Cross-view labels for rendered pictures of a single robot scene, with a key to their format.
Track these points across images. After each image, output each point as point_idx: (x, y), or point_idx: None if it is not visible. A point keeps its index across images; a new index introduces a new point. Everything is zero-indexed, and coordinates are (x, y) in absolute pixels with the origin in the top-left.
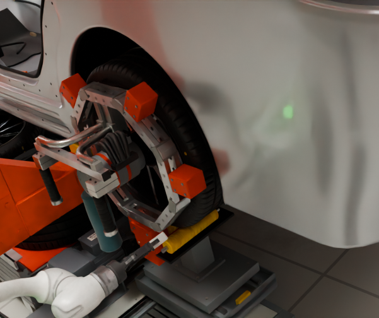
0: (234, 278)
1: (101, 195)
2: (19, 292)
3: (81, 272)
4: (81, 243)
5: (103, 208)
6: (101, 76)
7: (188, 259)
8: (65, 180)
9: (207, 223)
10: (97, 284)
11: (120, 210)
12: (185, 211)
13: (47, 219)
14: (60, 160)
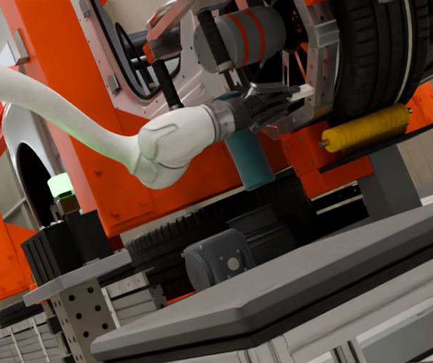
0: None
1: (206, 5)
2: (99, 133)
3: (223, 240)
4: (230, 226)
5: (210, 26)
6: None
7: (382, 211)
8: (208, 148)
9: (391, 117)
10: (201, 109)
11: (269, 135)
12: (344, 73)
13: (183, 197)
14: (168, 21)
